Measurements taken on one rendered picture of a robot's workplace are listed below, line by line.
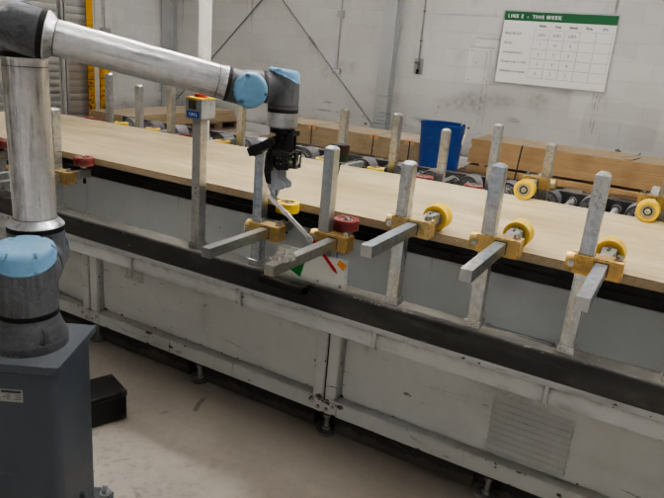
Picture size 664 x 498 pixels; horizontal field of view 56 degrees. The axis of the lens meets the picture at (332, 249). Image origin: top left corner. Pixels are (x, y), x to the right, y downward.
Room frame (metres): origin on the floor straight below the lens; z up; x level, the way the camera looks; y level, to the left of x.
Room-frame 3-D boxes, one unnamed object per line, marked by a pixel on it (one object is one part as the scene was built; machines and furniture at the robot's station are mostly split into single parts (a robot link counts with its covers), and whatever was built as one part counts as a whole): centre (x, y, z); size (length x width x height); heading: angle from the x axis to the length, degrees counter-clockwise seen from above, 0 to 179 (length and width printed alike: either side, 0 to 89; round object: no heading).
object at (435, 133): (7.59, -1.21, 0.36); 0.59 x 0.57 x 0.73; 151
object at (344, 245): (1.85, 0.00, 0.85); 0.14 x 0.06 x 0.05; 62
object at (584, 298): (1.43, -0.64, 0.95); 0.50 x 0.04 x 0.04; 152
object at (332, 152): (1.86, 0.02, 0.89); 0.04 x 0.04 x 0.48; 62
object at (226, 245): (1.87, 0.26, 0.82); 0.44 x 0.03 x 0.04; 152
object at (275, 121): (1.85, 0.18, 1.20); 0.10 x 0.09 x 0.05; 152
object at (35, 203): (1.66, 0.83, 1.08); 0.17 x 0.15 x 0.75; 17
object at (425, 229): (1.73, -0.22, 0.95); 0.14 x 0.06 x 0.05; 62
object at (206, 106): (2.10, 0.47, 1.18); 0.07 x 0.07 x 0.08; 62
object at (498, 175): (1.62, -0.42, 0.92); 0.04 x 0.04 x 0.48; 62
